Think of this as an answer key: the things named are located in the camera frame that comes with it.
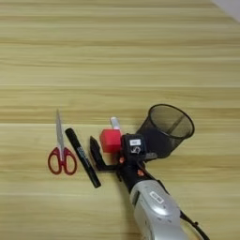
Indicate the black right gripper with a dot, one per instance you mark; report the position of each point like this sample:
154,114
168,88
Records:
132,173

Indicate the black marker pen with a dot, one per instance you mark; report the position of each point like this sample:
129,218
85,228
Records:
82,156

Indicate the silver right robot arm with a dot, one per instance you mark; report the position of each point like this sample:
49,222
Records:
159,212

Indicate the red cube block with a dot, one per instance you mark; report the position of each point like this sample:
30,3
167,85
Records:
110,140

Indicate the black mesh pen cup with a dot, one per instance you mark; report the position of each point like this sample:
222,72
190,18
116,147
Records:
168,125

